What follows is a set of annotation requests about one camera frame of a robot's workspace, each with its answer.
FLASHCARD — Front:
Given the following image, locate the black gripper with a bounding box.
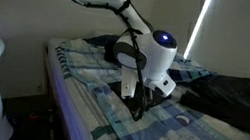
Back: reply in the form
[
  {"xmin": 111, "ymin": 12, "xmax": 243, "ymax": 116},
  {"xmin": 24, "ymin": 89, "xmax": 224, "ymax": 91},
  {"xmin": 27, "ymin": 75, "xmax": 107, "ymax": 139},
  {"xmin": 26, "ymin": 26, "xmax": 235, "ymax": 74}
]
[{"xmin": 132, "ymin": 81, "xmax": 165, "ymax": 112}]

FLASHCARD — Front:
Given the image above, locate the blue plaid bed sheet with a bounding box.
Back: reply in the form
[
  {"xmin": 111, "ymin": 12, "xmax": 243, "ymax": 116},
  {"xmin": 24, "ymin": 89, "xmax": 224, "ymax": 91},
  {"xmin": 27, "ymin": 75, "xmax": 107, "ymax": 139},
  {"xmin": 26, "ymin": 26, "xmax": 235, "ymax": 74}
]
[{"xmin": 41, "ymin": 33, "xmax": 250, "ymax": 140}]

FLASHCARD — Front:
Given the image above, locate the teal striped cloth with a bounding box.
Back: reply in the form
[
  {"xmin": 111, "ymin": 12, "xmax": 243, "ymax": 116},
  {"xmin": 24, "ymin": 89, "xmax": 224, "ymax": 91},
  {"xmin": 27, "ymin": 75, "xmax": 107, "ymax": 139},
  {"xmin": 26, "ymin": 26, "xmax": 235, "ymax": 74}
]
[{"xmin": 165, "ymin": 64, "xmax": 217, "ymax": 92}]

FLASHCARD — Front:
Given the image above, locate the dark blue pillow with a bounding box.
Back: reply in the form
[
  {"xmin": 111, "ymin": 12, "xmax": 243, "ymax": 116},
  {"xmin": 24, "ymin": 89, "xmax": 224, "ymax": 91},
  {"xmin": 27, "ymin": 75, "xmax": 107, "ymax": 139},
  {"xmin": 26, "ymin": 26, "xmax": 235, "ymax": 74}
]
[{"xmin": 84, "ymin": 30, "xmax": 122, "ymax": 52}]

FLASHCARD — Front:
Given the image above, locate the large black garment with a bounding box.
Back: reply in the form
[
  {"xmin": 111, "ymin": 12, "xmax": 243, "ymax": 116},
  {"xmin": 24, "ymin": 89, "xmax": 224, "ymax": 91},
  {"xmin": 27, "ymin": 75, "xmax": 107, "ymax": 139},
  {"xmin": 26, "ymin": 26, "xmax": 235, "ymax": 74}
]
[{"xmin": 175, "ymin": 67, "xmax": 250, "ymax": 139}]

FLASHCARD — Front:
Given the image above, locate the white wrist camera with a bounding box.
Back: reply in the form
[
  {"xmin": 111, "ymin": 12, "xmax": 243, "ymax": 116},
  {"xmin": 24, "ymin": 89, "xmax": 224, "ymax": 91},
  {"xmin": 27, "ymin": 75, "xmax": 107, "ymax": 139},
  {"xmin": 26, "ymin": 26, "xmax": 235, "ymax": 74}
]
[{"xmin": 116, "ymin": 65, "xmax": 140, "ymax": 102}]

